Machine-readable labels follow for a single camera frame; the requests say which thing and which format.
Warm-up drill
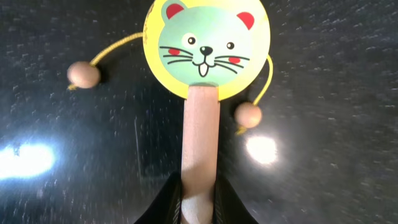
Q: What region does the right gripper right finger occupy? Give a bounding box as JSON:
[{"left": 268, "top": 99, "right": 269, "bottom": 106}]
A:
[{"left": 212, "top": 173, "right": 259, "bottom": 224}]

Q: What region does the yellow rattle drum toy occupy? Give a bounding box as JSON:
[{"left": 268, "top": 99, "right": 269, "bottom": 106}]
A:
[{"left": 66, "top": 0, "right": 275, "bottom": 224}]

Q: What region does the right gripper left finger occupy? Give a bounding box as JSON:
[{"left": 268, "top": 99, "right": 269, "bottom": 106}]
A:
[{"left": 133, "top": 172, "right": 183, "bottom": 224}]

